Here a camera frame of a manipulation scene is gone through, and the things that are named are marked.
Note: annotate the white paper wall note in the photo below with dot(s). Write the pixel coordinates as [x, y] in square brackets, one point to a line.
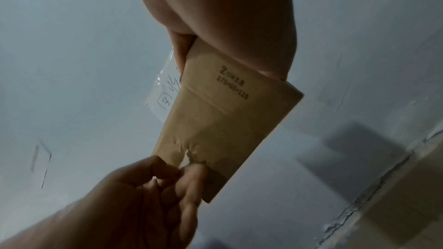
[164, 97]

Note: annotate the brown cardboard box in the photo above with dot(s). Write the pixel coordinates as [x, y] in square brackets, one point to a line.
[225, 122]

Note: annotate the person's right hand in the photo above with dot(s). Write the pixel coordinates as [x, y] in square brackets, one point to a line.
[225, 4]

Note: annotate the person's left hand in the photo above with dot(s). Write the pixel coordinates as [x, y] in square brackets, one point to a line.
[121, 209]

